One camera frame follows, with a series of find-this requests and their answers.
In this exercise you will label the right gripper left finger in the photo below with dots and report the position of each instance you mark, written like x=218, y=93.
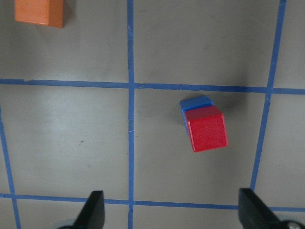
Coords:
x=92, y=215

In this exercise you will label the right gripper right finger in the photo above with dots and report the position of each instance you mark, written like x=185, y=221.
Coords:
x=253, y=212

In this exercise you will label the red wooden block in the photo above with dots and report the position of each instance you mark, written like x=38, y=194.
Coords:
x=206, y=128

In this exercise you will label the blue wooden block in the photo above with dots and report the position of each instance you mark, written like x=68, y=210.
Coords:
x=194, y=103

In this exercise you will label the orange wooden block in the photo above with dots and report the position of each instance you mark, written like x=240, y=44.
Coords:
x=40, y=12

